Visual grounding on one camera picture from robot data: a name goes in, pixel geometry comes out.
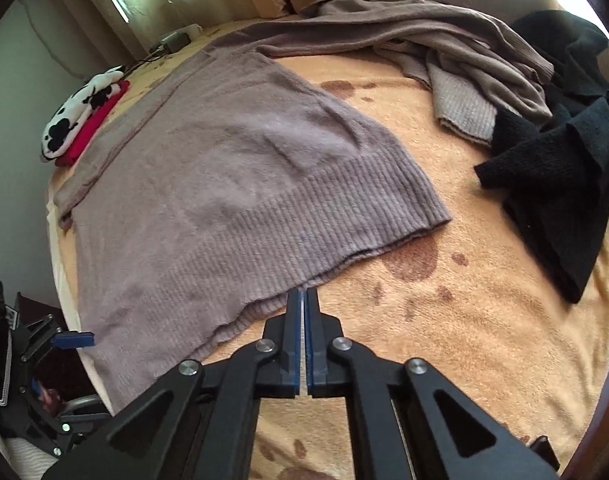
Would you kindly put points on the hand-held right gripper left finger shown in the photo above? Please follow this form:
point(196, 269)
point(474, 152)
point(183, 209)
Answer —
point(295, 320)

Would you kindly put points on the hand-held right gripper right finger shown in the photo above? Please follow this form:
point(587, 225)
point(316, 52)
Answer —
point(312, 320)

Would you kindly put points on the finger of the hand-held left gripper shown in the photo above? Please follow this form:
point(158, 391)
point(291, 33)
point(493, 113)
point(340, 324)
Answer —
point(64, 430)
point(74, 340)

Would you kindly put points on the mauve knit sweater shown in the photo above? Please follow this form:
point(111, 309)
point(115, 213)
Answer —
point(209, 185)

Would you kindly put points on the person's cream knit clothing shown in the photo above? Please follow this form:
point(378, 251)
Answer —
point(19, 455)

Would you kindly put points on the yellow paw print blanket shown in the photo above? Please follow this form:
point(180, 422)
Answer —
point(484, 320)

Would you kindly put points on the red cloth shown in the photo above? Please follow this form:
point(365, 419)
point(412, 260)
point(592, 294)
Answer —
point(92, 130)

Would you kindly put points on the black spotted white cloth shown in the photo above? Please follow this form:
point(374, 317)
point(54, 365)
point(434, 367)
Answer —
point(69, 120)

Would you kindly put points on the black flat device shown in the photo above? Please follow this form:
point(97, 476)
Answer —
point(544, 455)

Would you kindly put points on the black knit garment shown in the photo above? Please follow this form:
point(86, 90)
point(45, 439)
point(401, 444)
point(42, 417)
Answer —
point(559, 170)

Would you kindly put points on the white power strip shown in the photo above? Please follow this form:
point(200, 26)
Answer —
point(177, 37)

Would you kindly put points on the taupe knit sweater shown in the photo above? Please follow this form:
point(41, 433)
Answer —
point(459, 35)

